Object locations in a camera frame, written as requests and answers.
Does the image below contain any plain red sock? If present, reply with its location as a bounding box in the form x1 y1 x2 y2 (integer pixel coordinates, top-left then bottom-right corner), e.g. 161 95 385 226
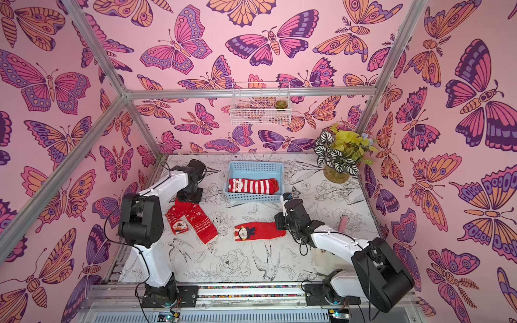
234 222 286 242

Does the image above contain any red white striped sock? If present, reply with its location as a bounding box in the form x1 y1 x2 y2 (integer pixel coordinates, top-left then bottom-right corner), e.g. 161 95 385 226
227 178 280 195

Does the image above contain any red patterned christmas sock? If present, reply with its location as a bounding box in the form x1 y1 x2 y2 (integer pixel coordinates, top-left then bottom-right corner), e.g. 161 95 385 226
166 200 218 244

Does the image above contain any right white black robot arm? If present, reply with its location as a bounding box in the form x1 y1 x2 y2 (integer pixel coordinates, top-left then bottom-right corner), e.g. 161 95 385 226
275 193 415 313

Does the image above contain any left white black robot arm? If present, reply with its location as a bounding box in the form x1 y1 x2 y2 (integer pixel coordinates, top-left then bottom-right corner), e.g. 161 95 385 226
118 160 207 308

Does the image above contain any light blue plastic basket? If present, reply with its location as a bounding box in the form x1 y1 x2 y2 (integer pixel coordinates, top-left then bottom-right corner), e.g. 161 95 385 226
223 161 284 203

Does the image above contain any potted plant in glass vase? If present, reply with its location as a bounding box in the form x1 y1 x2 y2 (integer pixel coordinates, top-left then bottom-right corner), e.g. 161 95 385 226
314 124 378 184

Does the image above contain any small green succulent plant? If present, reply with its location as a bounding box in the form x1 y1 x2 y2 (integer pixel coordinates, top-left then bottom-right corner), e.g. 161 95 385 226
274 100 289 110

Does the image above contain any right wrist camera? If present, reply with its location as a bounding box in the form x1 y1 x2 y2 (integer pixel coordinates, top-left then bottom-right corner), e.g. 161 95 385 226
282 192 293 203

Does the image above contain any white wire wall basket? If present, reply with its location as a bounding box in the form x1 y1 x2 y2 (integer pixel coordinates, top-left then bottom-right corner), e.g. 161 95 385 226
228 80 292 127

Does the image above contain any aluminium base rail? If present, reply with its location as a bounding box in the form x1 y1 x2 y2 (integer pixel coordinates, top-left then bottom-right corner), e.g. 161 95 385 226
75 281 426 322

